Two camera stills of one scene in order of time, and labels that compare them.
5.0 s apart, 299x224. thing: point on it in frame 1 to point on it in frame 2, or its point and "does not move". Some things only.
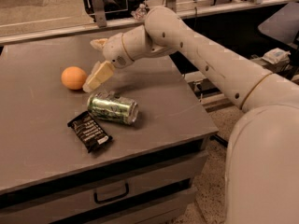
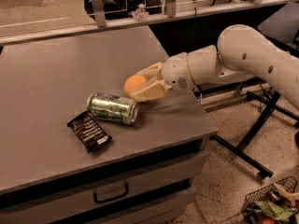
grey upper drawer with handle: [104, 193] does not move
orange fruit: [74, 78] to [134, 82]
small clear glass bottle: [139, 13] does not move
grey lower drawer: [162, 211] does not move
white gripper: [114, 51] to [175, 71]
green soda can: [114, 106] does not move
